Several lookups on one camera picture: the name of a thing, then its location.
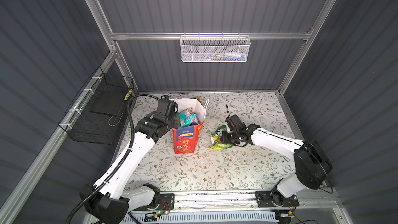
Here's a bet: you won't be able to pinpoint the teal white snack packet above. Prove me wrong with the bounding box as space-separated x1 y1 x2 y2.
179 107 199 128

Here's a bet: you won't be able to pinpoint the green yellow candy bag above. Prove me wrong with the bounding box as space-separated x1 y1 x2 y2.
211 125 233 150

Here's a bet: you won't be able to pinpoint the red paper gift bag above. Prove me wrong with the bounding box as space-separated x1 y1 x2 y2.
173 98 209 154

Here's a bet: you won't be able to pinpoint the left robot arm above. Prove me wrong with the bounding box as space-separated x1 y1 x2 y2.
75 95 180 224

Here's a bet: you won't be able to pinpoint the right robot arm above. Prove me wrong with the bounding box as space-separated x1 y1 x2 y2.
221 115 333 205

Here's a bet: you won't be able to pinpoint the yellow tube in black basket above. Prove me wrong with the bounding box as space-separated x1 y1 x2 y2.
124 89 133 101

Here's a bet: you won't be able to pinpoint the items in white basket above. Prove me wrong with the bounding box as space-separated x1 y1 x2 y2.
208 52 247 62

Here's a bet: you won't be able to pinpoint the white wire wall basket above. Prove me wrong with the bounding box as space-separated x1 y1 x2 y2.
179 35 251 63

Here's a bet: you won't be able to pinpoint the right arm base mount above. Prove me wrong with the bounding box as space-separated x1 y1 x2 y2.
255 190 300 208

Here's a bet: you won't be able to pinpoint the black wire wall basket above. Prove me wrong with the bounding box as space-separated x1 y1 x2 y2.
59 68 134 145

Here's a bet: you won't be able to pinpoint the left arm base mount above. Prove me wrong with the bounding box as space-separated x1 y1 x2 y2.
147 193 175 211

